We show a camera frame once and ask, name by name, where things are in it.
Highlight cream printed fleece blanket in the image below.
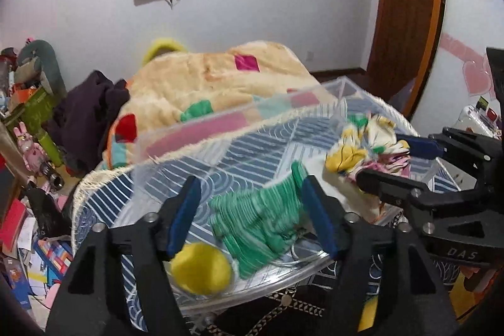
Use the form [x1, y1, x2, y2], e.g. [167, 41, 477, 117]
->
[101, 40, 335, 170]

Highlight pink rabbit figurine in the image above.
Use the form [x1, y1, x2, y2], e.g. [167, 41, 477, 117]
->
[13, 125, 49, 174]

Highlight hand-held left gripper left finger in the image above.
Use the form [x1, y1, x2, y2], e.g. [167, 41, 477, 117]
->
[45, 175, 202, 336]

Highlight yellow soft ball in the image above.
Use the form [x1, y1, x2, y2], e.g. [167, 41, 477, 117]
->
[169, 242, 233, 296]

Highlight green striped cloth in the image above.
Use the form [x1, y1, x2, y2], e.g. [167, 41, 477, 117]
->
[208, 161, 312, 280]

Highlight grey plush dinosaur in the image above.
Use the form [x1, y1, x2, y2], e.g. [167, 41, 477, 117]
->
[15, 39, 68, 99]

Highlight brown wooden door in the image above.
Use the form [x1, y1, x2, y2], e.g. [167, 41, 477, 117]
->
[365, 0, 448, 121]

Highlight person's right hand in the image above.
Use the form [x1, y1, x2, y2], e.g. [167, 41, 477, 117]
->
[449, 261, 499, 311]

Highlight dark purple garment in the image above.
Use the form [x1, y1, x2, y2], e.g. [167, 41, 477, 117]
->
[41, 70, 131, 178]

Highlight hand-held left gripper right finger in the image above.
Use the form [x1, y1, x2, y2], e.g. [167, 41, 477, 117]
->
[301, 174, 460, 336]

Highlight green cardboard box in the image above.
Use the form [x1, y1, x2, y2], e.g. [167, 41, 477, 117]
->
[1, 86, 66, 168]

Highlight yellow plush toy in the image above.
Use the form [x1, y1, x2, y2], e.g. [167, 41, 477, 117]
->
[141, 37, 188, 66]

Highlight floral print cloth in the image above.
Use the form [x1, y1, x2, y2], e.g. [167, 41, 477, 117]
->
[324, 113, 412, 184]

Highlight clear plastic storage box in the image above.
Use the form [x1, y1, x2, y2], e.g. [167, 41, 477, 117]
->
[132, 78, 447, 312]

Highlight blue patterned fringed mat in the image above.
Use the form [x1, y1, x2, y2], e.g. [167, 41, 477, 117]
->
[72, 90, 462, 336]

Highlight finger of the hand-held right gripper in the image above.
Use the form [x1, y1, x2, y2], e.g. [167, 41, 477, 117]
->
[355, 168, 487, 240]
[395, 127, 501, 183]

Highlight cream cloth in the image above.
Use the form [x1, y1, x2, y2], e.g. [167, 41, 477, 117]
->
[315, 155, 390, 223]

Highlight pink heart wall stickers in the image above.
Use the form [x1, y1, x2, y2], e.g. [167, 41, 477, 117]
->
[438, 32, 497, 101]

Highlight pile of books and papers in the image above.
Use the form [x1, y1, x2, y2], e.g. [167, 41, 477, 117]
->
[0, 179, 76, 311]

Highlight white bag with packets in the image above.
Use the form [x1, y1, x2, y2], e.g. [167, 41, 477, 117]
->
[452, 96, 504, 140]

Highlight black bag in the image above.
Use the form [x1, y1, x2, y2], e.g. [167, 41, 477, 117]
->
[25, 184, 72, 239]

